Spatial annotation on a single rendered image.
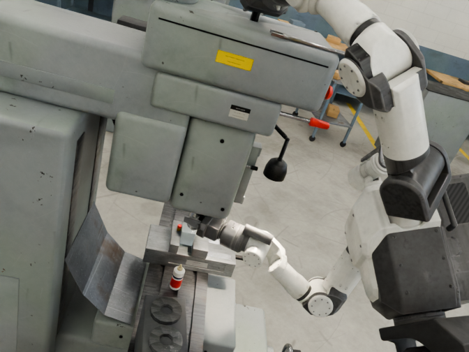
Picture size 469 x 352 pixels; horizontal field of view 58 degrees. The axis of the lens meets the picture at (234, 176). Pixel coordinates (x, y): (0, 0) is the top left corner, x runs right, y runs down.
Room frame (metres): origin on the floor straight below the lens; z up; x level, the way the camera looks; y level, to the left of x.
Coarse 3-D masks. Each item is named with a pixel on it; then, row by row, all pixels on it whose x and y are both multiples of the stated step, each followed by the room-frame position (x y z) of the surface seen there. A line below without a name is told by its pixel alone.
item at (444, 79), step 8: (72, 0) 6.99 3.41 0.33; (72, 8) 6.87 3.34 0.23; (80, 8) 7.03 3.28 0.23; (96, 16) 6.89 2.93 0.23; (104, 16) 7.04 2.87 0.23; (296, 24) 7.25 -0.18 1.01; (304, 24) 7.30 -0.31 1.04; (328, 40) 7.49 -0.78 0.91; (336, 40) 7.48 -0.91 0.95; (336, 48) 7.14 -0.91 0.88; (344, 48) 7.36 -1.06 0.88; (432, 72) 7.87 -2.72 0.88; (440, 80) 7.40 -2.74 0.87; (448, 80) 7.56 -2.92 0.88; (456, 80) 7.84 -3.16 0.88; (464, 80) 7.80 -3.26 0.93; (344, 88) 7.50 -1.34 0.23; (464, 88) 7.39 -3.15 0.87; (352, 96) 7.16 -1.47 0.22
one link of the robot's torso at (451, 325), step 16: (416, 320) 0.75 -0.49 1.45; (432, 320) 0.71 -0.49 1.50; (448, 320) 0.72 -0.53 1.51; (464, 320) 0.74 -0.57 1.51; (384, 336) 0.77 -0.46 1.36; (400, 336) 0.74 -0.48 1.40; (416, 336) 0.72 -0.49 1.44; (432, 336) 0.69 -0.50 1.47; (448, 336) 0.67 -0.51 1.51; (464, 336) 0.67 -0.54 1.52
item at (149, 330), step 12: (144, 300) 0.87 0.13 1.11; (156, 300) 0.87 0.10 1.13; (168, 300) 0.88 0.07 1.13; (180, 300) 0.91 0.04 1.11; (144, 312) 0.83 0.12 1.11; (156, 312) 0.83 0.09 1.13; (168, 312) 0.85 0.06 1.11; (180, 312) 0.85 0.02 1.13; (144, 324) 0.79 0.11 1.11; (156, 324) 0.80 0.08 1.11; (168, 324) 0.81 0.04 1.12; (180, 324) 0.82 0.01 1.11; (144, 336) 0.75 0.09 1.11; (156, 336) 0.75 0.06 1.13; (168, 336) 0.77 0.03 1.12; (180, 336) 0.78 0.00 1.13; (144, 348) 0.72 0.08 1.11; (156, 348) 0.72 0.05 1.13; (168, 348) 0.73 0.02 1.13; (180, 348) 0.74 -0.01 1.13
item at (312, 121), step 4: (280, 112) 1.08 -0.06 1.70; (284, 112) 1.08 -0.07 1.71; (284, 116) 1.08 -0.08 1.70; (288, 116) 1.08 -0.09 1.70; (292, 116) 1.08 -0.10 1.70; (296, 116) 1.08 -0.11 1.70; (300, 120) 1.08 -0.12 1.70; (304, 120) 1.09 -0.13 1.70; (308, 120) 1.09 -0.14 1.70; (312, 120) 1.09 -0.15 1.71; (316, 120) 1.09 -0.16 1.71; (320, 120) 1.10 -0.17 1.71; (312, 124) 1.08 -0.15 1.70; (316, 124) 1.09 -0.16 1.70; (320, 124) 1.09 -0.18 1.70; (324, 124) 1.09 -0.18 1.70; (328, 124) 1.10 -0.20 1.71; (320, 128) 1.09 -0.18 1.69; (324, 128) 1.09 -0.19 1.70; (328, 128) 1.10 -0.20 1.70
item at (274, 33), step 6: (270, 30) 1.07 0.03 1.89; (276, 36) 1.04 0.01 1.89; (282, 36) 1.04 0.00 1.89; (288, 36) 1.05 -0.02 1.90; (294, 36) 1.07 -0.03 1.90; (300, 42) 1.06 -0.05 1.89; (306, 42) 1.06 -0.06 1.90; (312, 42) 1.08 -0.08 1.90; (324, 48) 1.07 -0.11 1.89; (330, 48) 1.07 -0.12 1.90; (342, 54) 1.08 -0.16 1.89
